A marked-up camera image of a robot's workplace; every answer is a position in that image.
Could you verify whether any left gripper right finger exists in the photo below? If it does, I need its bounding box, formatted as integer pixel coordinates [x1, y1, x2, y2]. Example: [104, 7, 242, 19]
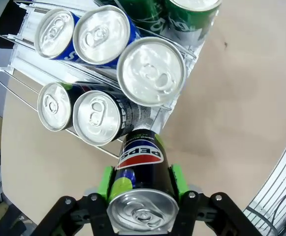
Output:
[169, 164, 254, 236]

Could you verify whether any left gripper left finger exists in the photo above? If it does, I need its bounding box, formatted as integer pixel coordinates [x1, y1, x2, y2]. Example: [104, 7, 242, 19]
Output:
[35, 166, 116, 236]

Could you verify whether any black Pepsi can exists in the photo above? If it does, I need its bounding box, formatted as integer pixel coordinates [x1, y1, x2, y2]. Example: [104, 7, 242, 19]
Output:
[107, 129, 181, 234]
[72, 89, 153, 148]
[37, 81, 124, 132]

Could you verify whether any blue Pocari Sweat can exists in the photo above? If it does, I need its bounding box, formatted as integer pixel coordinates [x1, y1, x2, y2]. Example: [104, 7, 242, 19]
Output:
[72, 4, 142, 71]
[33, 7, 86, 61]
[117, 36, 187, 108]

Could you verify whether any green Chilsung cider can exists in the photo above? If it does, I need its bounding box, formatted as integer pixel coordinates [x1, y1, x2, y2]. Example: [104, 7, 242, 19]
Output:
[114, 0, 173, 37]
[164, 0, 222, 47]

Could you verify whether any ribbed aluminium panel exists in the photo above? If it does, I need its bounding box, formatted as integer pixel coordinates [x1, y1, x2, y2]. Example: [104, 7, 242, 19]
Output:
[242, 120, 286, 236]

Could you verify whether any clear acrylic can rack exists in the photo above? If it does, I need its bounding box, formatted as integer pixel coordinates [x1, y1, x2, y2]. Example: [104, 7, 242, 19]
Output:
[0, 0, 207, 159]

